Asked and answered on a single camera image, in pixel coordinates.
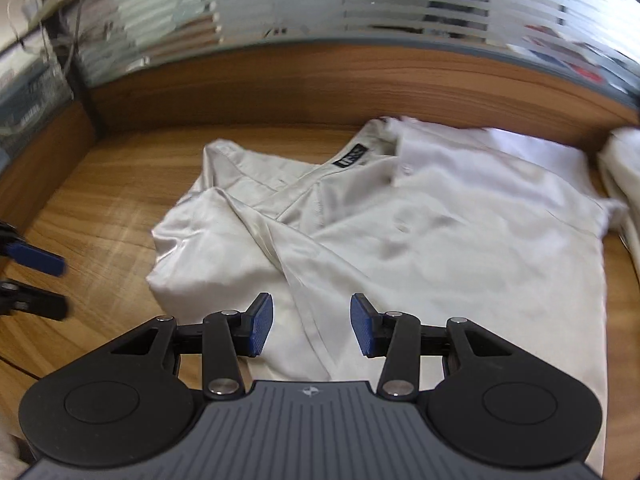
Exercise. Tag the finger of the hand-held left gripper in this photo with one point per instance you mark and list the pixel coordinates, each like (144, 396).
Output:
(37, 256)
(40, 302)

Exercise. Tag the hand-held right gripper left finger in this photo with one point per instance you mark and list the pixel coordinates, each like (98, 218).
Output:
(261, 327)

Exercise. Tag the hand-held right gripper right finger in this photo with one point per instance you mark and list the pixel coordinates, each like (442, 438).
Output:
(364, 327)

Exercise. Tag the white satin shirt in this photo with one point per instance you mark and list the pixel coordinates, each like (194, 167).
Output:
(425, 240)

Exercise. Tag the folded white garment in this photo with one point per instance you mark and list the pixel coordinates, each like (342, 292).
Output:
(625, 170)

